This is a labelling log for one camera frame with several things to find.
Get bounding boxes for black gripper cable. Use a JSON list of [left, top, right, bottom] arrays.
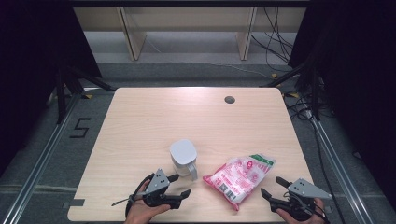
[[283, 190, 332, 224]]

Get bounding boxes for tangled black floor cables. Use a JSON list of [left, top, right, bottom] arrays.
[[284, 92, 316, 122]]

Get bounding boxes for black curtain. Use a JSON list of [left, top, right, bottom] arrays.
[[0, 0, 103, 175], [288, 0, 396, 213]]

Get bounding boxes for light wooden desk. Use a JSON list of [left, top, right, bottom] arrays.
[[73, 6, 307, 62]]

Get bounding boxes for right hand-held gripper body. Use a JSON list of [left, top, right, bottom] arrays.
[[269, 177, 333, 222]]

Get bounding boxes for white lidded jar with handle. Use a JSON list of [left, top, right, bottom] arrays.
[[169, 138, 200, 182]]

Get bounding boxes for person's left hand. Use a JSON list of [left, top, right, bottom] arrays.
[[124, 180, 172, 224]]

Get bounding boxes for pink printed plastic bag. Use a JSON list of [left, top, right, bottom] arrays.
[[202, 153, 276, 212]]

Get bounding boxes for aluminium floor rail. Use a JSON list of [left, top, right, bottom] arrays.
[[310, 117, 375, 224], [2, 92, 82, 224]]

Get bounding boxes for grey cable tie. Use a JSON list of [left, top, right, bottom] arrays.
[[110, 195, 138, 207]]

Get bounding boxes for person's right hand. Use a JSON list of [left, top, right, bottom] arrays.
[[276, 197, 328, 224]]

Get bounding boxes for black gripper strap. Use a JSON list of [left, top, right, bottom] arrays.
[[124, 173, 156, 218]]

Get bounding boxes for black cable bundle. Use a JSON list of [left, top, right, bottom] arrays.
[[250, 6, 297, 75]]

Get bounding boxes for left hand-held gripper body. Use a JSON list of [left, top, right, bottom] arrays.
[[142, 168, 182, 210]]

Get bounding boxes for black metal stand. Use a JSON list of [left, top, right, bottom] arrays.
[[55, 64, 116, 125], [260, 60, 322, 121]]

